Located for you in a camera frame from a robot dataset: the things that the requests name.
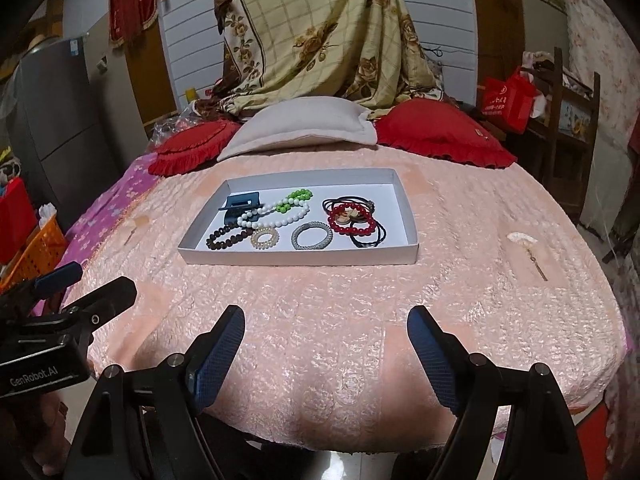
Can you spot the white hair comb pin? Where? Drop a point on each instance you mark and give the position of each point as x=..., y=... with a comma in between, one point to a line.
x=520, y=239

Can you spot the floral beige blanket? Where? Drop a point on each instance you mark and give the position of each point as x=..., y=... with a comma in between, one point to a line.
x=310, y=25

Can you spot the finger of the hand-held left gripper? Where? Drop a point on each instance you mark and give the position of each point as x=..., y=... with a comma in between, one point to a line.
x=60, y=276
x=107, y=297

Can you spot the red frilled pillow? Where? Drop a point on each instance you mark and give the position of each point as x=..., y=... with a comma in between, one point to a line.
x=190, y=147
x=440, y=130

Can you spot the blue hair claw clip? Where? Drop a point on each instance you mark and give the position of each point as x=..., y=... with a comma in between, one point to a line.
x=240, y=200

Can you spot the white cardboard box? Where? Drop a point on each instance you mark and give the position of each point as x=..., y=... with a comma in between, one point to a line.
x=300, y=257

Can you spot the person's left hand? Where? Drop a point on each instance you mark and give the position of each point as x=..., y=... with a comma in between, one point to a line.
x=45, y=435

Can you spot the pink floral curtain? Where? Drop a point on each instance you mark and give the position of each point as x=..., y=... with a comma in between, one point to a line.
x=610, y=60

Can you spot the clear plastic bag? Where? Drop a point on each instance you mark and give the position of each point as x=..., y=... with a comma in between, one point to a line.
x=167, y=130

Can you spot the silver rhinestone bangle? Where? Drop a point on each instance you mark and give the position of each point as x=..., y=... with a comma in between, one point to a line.
x=312, y=224

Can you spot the beige pillow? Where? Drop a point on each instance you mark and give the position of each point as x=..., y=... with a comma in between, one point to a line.
x=300, y=125

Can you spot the orange plastic basket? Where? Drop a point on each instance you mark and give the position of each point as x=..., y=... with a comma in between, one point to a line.
x=35, y=250

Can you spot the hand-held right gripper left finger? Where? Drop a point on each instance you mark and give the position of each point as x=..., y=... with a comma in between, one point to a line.
x=217, y=360

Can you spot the pink quilted bedspread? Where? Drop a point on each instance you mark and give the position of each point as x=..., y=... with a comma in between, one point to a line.
x=325, y=310

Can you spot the white slatted headboard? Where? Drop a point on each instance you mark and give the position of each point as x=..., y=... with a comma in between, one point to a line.
x=195, y=35

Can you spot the wooden chair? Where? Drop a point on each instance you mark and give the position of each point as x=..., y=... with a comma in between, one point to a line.
x=592, y=150

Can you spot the red shopping bag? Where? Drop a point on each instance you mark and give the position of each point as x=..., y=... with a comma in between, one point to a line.
x=505, y=100

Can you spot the red plastic box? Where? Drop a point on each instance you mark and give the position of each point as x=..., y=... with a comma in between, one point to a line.
x=17, y=215

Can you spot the red hanging curtain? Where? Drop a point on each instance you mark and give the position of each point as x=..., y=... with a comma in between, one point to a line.
x=132, y=0

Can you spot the purple bed sheet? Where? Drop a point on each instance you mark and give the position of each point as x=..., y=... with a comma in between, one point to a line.
x=110, y=200

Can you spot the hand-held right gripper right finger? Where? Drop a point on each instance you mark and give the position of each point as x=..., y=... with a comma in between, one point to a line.
x=432, y=360

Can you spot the grey refrigerator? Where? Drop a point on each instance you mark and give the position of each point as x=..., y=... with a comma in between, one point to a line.
x=65, y=125

